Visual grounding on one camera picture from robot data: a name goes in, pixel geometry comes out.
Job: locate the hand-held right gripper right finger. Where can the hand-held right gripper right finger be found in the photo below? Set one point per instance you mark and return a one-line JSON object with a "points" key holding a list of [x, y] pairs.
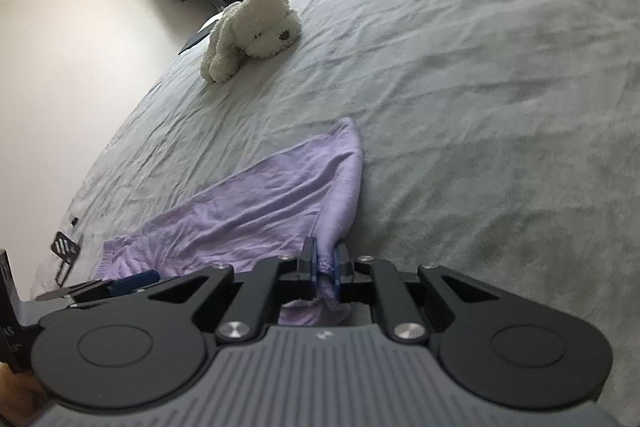
{"points": [[340, 269]]}

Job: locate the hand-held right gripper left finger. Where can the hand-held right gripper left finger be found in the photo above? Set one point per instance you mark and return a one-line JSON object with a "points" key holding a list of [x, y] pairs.
{"points": [[312, 267]]}

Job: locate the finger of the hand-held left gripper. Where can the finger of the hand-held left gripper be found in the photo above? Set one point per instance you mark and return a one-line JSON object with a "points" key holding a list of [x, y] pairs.
{"points": [[135, 282]]}

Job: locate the light purple garment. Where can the light purple garment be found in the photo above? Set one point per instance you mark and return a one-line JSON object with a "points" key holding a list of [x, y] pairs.
{"points": [[250, 207]]}

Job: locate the person's left hand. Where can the person's left hand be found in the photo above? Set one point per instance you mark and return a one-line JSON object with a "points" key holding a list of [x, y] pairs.
{"points": [[20, 389]]}

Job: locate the bed with grey sheet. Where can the bed with grey sheet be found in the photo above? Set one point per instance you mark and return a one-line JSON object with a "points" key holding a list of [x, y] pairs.
{"points": [[450, 82]]}

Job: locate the white plush dog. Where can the white plush dog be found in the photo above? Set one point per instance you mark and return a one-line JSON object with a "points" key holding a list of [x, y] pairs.
{"points": [[260, 22]]}

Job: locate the dark tablet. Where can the dark tablet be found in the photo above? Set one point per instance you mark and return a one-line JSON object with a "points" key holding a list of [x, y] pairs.
{"points": [[197, 38]]}

